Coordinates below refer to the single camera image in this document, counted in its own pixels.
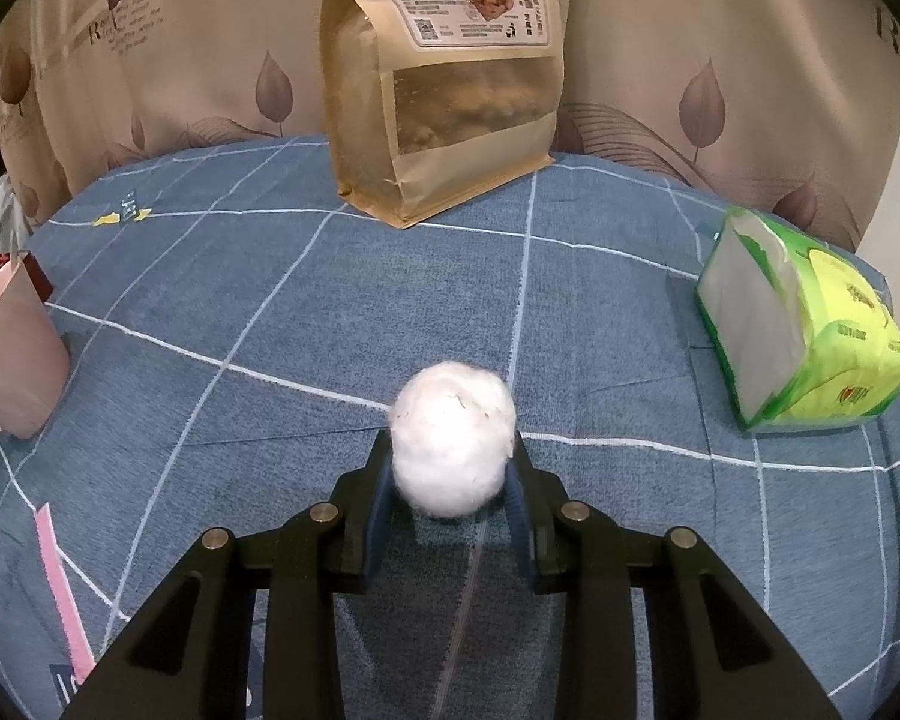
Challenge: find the pink tape strip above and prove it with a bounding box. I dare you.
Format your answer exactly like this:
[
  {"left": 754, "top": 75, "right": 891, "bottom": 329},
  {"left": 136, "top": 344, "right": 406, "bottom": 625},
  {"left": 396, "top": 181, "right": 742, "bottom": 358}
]
[{"left": 34, "top": 504, "right": 97, "bottom": 680}]

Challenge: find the green tissue pack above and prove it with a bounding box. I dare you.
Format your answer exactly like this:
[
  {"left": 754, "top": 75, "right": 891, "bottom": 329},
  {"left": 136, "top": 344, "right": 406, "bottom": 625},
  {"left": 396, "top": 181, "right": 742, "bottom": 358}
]
[{"left": 694, "top": 204, "right": 900, "bottom": 432}]

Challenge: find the pink mug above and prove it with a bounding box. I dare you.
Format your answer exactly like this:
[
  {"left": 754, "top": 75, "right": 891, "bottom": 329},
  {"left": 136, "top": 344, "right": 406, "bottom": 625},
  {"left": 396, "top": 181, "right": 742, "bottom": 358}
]
[{"left": 0, "top": 249, "right": 72, "bottom": 442}]

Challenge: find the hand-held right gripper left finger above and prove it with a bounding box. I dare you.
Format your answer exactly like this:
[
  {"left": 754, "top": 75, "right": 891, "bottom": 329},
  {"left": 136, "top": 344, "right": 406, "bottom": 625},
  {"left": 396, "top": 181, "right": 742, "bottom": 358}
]
[{"left": 60, "top": 427, "right": 395, "bottom": 720}]

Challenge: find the kraft paper food bag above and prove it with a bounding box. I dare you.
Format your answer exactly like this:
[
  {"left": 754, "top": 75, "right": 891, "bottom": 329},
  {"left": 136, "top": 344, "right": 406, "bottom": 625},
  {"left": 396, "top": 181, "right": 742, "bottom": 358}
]
[{"left": 321, "top": 0, "right": 575, "bottom": 230}]

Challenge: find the white cotton ball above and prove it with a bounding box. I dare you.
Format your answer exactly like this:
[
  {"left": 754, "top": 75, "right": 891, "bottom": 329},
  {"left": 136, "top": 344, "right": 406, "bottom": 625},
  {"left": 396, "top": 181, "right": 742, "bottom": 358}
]
[{"left": 388, "top": 361, "right": 518, "bottom": 518}]

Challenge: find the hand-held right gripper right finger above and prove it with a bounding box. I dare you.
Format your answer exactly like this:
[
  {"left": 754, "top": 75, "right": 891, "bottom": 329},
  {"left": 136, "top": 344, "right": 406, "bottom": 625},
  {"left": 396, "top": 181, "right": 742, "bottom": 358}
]
[{"left": 506, "top": 431, "right": 845, "bottom": 720}]

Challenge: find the beige leaf print curtain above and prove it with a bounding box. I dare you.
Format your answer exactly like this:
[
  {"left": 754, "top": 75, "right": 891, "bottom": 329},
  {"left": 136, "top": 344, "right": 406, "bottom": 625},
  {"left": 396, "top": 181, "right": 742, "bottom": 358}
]
[{"left": 0, "top": 0, "right": 900, "bottom": 263}]

